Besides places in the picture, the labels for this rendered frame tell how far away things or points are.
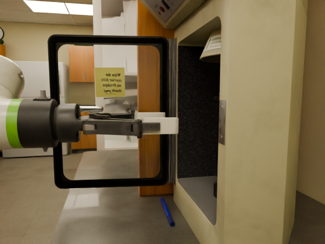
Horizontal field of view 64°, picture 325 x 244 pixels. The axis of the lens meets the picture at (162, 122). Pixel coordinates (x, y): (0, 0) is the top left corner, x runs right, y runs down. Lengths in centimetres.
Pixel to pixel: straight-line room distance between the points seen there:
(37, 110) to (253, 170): 38
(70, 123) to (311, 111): 70
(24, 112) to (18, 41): 576
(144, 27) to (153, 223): 51
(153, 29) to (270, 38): 40
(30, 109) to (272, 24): 42
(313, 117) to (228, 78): 53
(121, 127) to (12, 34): 591
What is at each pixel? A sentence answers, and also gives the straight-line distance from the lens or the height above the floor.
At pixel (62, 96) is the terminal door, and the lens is 71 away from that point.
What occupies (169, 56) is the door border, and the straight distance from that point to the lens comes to 71.
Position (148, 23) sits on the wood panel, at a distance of 77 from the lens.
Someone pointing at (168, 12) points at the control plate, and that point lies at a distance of 63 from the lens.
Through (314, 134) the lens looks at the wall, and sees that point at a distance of 91.
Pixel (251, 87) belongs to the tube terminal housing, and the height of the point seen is 125.
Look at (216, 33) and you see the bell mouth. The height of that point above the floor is 136.
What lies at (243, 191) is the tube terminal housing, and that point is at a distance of 45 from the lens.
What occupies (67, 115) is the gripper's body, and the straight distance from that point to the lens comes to 50.
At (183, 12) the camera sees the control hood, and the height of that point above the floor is 141.
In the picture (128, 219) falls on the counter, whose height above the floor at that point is 94.
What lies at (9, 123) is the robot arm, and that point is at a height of 120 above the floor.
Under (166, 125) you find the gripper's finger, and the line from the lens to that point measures 47.
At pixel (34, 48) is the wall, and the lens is 616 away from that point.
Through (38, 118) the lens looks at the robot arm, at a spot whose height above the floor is 120.
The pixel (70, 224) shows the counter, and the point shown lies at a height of 94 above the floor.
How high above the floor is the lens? 125
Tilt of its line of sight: 7 degrees down
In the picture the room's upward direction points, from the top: straight up
